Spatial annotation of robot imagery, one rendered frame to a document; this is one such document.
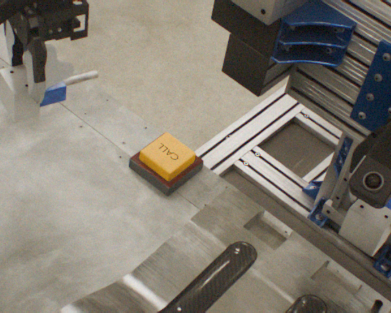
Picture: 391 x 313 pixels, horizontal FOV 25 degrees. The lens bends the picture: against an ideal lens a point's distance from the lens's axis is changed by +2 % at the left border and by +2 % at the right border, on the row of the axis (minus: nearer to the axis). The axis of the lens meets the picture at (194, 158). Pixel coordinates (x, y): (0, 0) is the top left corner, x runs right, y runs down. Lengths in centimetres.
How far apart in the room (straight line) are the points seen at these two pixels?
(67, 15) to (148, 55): 160
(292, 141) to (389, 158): 125
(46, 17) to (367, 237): 48
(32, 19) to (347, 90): 66
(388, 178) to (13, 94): 49
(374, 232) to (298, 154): 111
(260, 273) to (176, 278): 11
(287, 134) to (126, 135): 95
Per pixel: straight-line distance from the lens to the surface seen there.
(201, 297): 109
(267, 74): 153
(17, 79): 120
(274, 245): 118
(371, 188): 99
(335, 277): 116
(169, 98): 257
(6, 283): 118
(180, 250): 112
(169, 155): 128
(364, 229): 113
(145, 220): 125
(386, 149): 101
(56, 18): 110
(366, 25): 148
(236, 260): 112
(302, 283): 112
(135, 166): 129
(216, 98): 260
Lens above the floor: 178
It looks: 47 degrees down
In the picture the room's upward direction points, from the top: 12 degrees clockwise
